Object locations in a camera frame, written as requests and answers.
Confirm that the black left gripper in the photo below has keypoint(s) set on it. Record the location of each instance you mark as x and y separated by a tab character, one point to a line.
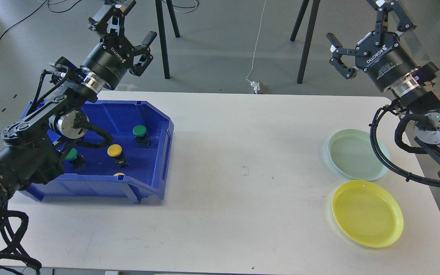
115	55

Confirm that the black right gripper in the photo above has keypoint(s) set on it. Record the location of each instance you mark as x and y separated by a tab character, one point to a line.
390	63

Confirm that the yellow push button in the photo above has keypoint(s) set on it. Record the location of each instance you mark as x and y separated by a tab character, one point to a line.
116	152

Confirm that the green button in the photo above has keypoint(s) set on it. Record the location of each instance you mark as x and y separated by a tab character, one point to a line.
141	136
76	160

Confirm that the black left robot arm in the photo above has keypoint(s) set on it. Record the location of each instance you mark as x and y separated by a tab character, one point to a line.
37	145

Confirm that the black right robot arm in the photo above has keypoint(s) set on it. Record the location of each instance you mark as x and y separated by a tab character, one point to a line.
418	131

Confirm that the light green plate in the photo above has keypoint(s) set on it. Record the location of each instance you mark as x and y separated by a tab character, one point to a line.
351	154

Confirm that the yellow plate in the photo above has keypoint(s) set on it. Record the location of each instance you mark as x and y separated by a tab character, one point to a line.
367	214

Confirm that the left black tripod legs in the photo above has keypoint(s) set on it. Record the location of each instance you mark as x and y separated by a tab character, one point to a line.
162	34

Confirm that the black tripod legs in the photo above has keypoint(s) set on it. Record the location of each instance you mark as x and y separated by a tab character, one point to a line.
309	34
162	34

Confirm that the right black tripod legs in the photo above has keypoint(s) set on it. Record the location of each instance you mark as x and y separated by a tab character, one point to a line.
309	34

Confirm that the blue plastic bin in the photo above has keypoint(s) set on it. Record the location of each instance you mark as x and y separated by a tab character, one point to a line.
146	173

